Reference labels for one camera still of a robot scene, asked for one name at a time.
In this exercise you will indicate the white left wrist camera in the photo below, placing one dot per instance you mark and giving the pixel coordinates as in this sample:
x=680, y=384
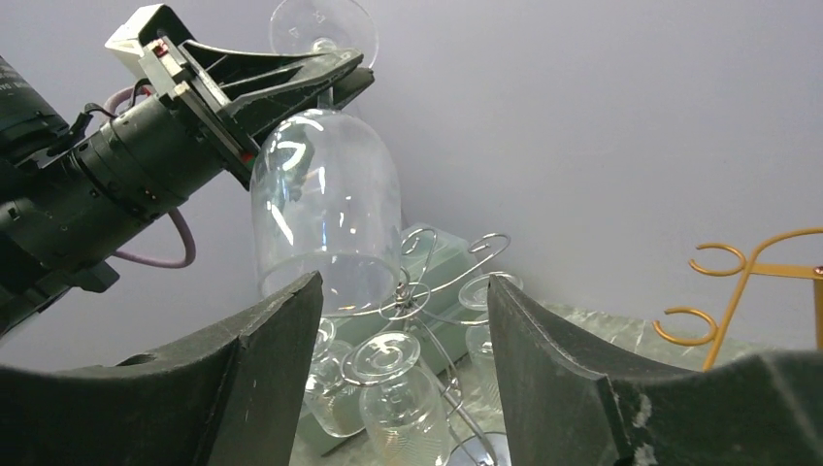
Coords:
x=144, y=26

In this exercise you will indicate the clear ribbed glass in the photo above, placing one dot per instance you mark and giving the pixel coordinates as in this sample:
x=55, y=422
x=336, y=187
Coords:
x=333, y=401
x=473, y=297
x=400, y=402

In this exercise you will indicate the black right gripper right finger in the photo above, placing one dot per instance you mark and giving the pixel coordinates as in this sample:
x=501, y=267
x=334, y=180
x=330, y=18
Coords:
x=572, y=398

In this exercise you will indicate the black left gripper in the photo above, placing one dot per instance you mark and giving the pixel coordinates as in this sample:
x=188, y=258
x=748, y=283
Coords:
x=207, y=107

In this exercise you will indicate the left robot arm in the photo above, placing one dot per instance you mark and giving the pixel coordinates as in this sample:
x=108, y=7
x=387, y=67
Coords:
x=72, y=195

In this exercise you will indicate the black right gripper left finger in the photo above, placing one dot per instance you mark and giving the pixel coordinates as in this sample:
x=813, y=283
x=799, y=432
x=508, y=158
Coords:
x=228, y=394

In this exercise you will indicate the gold wire glass rack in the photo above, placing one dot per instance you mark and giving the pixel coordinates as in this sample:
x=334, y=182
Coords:
x=749, y=266

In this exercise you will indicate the translucent green storage box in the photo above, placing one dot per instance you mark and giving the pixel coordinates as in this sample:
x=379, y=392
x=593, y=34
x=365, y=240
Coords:
x=441, y=263

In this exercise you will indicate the clear wine glass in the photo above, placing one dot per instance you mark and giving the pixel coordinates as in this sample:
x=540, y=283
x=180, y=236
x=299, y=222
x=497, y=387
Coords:
x=325, y=197

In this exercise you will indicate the chrome wire glass rack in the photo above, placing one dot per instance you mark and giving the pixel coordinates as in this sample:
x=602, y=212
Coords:
x=469, y=443

